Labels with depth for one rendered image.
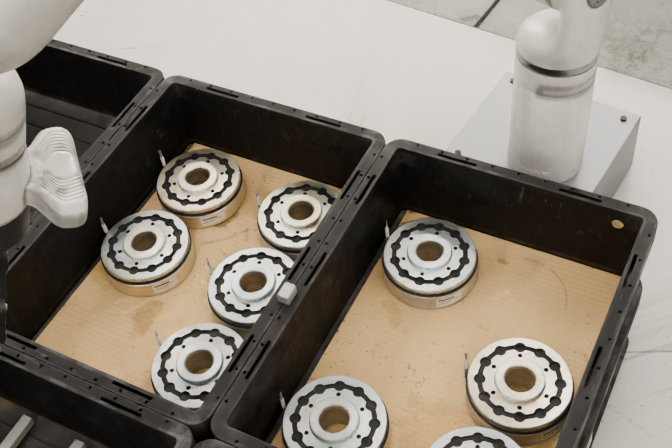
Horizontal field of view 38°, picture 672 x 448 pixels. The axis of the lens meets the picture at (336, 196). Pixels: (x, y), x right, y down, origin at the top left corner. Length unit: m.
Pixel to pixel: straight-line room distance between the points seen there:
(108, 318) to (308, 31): 0.68
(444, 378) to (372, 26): 0.75
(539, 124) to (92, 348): 0.56
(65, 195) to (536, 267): 0.56
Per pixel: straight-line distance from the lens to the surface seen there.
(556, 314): 1.06
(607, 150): 1.27
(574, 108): 1.14
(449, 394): 1.01
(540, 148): 1.18
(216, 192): 1.16
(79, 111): 1.37
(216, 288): 1.07
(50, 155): 0.75
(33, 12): 0.61
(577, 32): 1.06
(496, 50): 1.55
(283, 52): 1.58
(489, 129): 1.29
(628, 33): 2.72
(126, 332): 1.10
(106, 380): 0.95
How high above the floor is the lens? 1.70
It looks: 48 degrees down
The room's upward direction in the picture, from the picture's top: 8 degrees counter-clockwise
